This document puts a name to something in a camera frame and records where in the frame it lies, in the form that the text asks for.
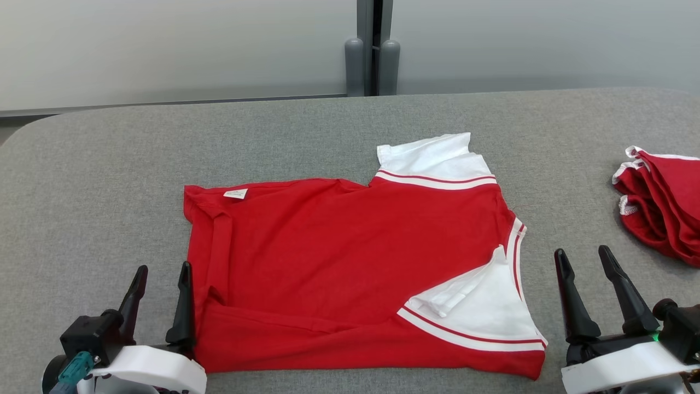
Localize teal left camera connector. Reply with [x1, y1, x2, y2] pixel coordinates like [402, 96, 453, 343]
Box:
[49, 351, 97, 394]

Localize red shirt white sleeves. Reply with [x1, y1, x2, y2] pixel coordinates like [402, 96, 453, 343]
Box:
[183, 132, 549, 381]

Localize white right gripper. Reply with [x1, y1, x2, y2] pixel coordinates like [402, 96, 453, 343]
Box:
[553, 245, 700, 394]

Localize dark vertical partition frame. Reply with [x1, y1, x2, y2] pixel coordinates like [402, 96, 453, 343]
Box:
[357, 0, 394, 97]

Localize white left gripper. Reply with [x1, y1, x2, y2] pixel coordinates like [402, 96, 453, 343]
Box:
[77, 262, 208, 394]

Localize red shorts white trim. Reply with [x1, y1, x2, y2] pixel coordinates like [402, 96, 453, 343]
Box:
[611, 146, 700, 269]

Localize grey rounded partition post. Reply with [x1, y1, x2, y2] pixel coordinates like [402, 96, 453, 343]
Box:
[344, 37, 365, 97]
[378, 39, 401, 97]

